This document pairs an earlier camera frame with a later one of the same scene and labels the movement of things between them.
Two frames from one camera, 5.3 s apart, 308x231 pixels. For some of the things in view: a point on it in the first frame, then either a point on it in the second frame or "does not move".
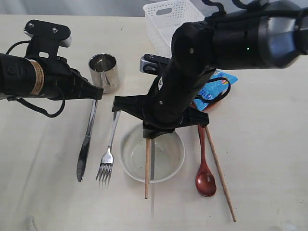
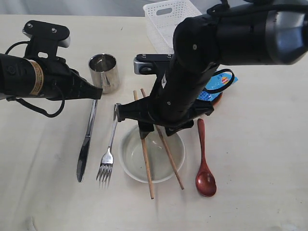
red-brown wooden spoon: x=205 y=182 does not move
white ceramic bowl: x=167 y=154 does not move
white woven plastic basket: x=162 y=19 does not move
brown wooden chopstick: x=148 y=141 -> x=135 y=96
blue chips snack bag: x=213 y=90 does not move
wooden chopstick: x=221 y=174 -> x=168 y=150
